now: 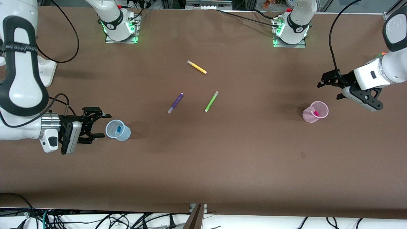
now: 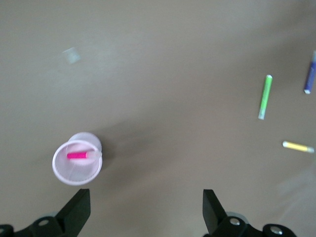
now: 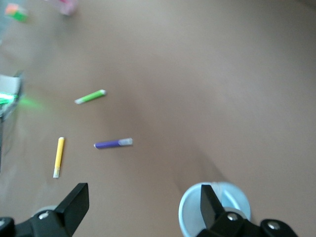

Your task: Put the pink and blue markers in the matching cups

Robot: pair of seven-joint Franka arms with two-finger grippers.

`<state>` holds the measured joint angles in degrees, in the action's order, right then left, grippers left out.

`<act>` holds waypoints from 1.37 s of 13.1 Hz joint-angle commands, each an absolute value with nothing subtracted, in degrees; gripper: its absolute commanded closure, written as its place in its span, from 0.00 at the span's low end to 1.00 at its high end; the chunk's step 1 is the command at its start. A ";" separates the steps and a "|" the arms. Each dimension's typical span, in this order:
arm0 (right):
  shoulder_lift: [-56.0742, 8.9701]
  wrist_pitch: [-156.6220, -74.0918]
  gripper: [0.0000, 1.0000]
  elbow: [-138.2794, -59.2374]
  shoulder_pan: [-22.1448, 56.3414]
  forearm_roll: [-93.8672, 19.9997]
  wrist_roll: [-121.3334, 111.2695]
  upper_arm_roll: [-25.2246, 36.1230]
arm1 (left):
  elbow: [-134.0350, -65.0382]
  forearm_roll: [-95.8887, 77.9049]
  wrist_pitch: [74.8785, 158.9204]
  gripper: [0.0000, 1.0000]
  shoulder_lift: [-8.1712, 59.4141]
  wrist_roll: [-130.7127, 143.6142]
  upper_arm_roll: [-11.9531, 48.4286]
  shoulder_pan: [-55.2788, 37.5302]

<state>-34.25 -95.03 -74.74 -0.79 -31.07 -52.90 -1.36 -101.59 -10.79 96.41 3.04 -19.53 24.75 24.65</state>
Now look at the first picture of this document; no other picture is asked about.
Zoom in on light blue plastic cup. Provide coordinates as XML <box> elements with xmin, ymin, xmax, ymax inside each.
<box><xmin>105</xmin><ymin>119</ymin><xmax>131</xmax><ymax>142</ymax></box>

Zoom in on pink plastic cup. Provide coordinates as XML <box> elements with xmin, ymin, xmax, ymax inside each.
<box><xmin>302</xmin><ymin>101</ymin><xmax>329</xmax><ymax>123</ymax></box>

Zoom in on white rounded box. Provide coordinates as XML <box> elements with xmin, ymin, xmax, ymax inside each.
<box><xmin>38</xmin><ymin>59</ymin><xmax>57</xmax><ymax>87</ymax></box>

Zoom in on purple marker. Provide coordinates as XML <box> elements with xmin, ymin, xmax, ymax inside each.
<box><xmin>168</xmin><ymin>93</ymin><xmax>184</xmax><ymax>114</ymax></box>

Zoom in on yellow marker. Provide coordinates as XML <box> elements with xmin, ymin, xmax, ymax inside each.
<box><xmin>187</xmin><ymin>60</ymin><xmax>207</xmax><ymax>74</ymax></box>

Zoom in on brown table cover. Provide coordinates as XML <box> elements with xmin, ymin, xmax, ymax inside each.
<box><xmin>0</xmin><ymin>6</ymin><xmax>407</xmax><ymax>220</ymax></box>

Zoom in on green marker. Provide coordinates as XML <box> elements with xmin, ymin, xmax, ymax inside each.
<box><xmin>204</xmin><ymin>91</ymin><xmax>219</xmax><ymax>112</ymax></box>

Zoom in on aluminium table leg profile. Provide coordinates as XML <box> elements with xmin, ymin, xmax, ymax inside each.
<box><xmin>183</xmin><ymin>204</ymin><xmax>208</xmax><ymax>229</ymax></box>

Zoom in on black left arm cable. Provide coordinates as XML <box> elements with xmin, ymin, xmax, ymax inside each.
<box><xmin>328</xmin><ymin>0</ymin><xmax>363</xmax><ymax>80</ymax></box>

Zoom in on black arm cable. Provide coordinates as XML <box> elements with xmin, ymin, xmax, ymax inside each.
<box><xmin>328</xmin><ymin>0</ymin><xmax>363</xmax><ymax>80</ymax></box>
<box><xmin>35</xmin><ymin>0</ymin><xmax>80</xmax><ymax>64</ymax></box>

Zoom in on black right gripper plug cable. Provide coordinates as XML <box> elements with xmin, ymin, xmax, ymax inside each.
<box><xmin>0</xmin><ymin>93</ymin><xmax>70</xmax><ymax>128</ymax></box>

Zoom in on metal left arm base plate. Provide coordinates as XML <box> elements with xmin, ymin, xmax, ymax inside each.
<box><xmin>272</xmin><ymin>17</ymin><xmax>307</xmax><ymax>49</ymax></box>

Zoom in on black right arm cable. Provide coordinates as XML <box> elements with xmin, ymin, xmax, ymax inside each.
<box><xmin>35</xmin><ymin>0</ymin><xmax>80</xmax><ymax>64</ymax></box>

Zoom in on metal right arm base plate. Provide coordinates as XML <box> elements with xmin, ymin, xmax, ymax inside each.
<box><xmin>105</xmin><ymin>13</ymin><xmax>141</xmax><ymax>44</ymax></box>

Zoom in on black looped floor cable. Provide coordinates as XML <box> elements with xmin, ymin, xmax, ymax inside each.
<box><xmin>0</xmin><ymin>192</ymin><xmax>36</xmax><ymax>220</ymax></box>

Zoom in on short black table cable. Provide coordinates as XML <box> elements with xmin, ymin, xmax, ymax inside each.
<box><xmin>251</xmin><ymin>9</ymin><xmax>287</xmax><ymax>20</ymax></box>

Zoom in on long black table cable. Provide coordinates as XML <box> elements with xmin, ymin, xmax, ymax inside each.
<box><xmin>216</xmin><ymin>9</ymin><xmax>281</xmax><ymax>25</ymax></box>

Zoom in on silver metal rail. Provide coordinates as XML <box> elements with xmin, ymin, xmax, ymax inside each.
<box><xmin>186</xmin><ymin>0</ymin><xmax>233</xmax><ymax>10</ymax></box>

